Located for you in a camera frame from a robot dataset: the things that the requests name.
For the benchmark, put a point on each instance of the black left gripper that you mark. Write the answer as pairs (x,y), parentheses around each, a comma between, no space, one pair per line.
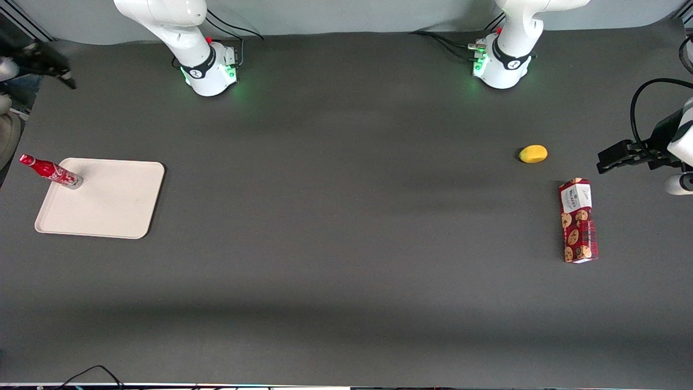
(657,142)

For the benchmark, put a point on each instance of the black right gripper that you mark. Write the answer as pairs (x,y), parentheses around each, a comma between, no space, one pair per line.
(33,58)

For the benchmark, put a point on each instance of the red coke bottle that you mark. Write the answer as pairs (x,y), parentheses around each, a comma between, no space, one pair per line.
(51,171)

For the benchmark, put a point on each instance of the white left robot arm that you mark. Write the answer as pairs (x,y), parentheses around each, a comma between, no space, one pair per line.
(511,49)

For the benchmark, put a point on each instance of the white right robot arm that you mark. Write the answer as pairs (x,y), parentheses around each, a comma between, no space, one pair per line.
(184,32)

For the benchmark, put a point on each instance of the white plastic tray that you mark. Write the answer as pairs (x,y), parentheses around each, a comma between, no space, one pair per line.
(108,200)

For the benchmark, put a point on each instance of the red cookie box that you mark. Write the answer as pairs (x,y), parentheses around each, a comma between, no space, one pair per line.
(578,222)

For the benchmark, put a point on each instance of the yellow lemon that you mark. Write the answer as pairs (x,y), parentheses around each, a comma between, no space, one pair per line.
(533,154)

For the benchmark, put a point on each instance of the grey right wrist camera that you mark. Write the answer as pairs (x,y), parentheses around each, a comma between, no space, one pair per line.
(8,69)

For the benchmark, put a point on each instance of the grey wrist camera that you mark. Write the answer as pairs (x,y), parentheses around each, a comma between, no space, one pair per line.
(679,184)
(8,69)

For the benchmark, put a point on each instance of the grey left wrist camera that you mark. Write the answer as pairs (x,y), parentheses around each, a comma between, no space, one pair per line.
(679,184)

